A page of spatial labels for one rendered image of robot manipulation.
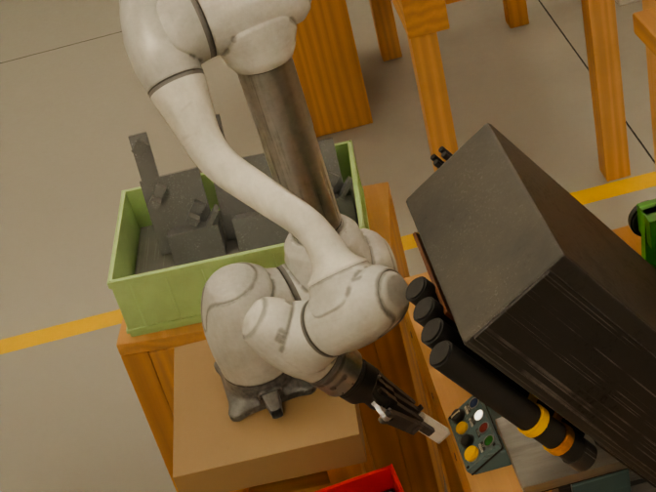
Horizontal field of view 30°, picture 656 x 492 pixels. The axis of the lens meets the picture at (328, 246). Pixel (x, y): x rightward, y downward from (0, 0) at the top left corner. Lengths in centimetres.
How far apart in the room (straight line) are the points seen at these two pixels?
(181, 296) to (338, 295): 110
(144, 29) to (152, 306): 104
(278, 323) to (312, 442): 47
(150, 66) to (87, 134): 378
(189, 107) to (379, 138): 310
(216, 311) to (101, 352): 207
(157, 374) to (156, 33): 121
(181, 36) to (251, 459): 82
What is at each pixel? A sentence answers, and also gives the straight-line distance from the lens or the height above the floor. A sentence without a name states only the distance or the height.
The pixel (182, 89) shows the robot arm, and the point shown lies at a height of 166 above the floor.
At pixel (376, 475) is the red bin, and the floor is 91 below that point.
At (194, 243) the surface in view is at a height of 89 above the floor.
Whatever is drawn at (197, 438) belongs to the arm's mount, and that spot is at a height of 93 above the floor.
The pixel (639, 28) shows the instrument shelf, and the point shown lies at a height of 152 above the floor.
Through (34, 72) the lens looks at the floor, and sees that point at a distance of 663.
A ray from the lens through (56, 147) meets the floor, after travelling 579.
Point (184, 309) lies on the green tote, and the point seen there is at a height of 84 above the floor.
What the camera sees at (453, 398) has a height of 90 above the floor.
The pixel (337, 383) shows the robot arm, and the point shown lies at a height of 121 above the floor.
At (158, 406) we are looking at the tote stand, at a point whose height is 58.
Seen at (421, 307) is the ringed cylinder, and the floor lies 152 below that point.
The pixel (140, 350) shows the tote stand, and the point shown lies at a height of 76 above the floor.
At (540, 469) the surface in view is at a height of 113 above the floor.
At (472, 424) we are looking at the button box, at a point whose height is 94.
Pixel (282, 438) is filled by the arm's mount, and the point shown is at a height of 93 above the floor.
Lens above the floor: 252
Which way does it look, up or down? 34 degrees down
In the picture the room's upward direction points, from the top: 15 degrees counter-clockwise
